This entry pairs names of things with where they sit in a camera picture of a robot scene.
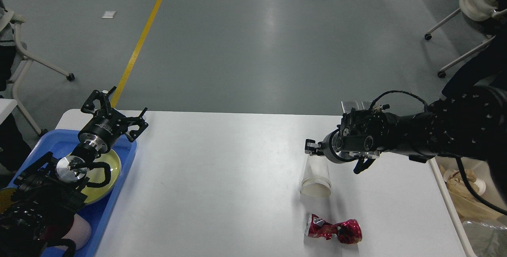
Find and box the right metal floor plate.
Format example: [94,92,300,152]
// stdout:
[361,101,373,110]

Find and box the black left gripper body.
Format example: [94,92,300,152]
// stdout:
[77,116,128,154]

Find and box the pink mug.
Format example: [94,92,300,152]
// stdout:
[50,214,91,250]

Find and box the beige plastic bin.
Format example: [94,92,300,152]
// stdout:
[429,156,506,257]

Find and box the metal floor plate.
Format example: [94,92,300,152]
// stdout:
[341,101,364,113]
[361,101,373,110]

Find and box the white paper scrap on floor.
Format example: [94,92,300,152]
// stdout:
[101,10,116,19]

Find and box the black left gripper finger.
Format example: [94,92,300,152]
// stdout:
[81,87,116,119]
[119,108,149,142]

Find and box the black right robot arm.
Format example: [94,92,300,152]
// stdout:
[305,86,507,198]

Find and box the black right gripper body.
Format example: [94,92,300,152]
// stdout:
[320,130,356,164]

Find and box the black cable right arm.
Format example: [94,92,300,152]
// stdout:
[455,157,507,216]

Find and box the blue plastic tray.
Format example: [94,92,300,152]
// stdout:
[15,129,137,257]

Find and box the crushed red can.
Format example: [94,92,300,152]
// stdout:
[304,214,363,244]

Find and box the brown paper bag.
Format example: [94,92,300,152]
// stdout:
[438,165,505,220]

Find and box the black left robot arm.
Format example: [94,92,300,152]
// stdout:
[1,87,149,257]

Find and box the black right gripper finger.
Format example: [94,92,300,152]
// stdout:
[353,157,375,174]
[305,139,324,156]

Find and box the person in dark jeans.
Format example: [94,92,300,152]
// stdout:
[440,40,507,101]

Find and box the left metal floor plate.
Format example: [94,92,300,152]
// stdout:
[341,101,364,113]

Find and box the white side table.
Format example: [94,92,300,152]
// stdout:
[0,98,18,124]

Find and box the teal mug yellow inside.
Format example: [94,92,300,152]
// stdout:
[0,187,16,214]

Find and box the yellow plastic plate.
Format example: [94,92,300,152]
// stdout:
[65,148,122,205]

